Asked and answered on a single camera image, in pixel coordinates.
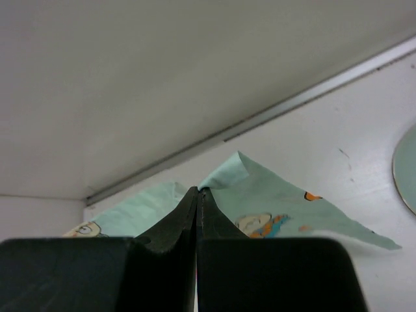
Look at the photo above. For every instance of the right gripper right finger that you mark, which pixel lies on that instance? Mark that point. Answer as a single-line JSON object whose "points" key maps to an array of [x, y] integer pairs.
{"points": [[237, 273]]}

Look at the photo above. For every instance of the green cartoon placemat cloth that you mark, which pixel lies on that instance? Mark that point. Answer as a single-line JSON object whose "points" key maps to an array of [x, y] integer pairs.
{"points": [[258, 202]]}

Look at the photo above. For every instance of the green floral plate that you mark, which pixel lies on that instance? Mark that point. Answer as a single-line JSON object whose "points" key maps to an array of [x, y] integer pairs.
{"points": [[403, 168]]}

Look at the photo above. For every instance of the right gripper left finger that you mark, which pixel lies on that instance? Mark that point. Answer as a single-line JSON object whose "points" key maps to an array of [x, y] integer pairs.
{"points": [[154, 271]]}

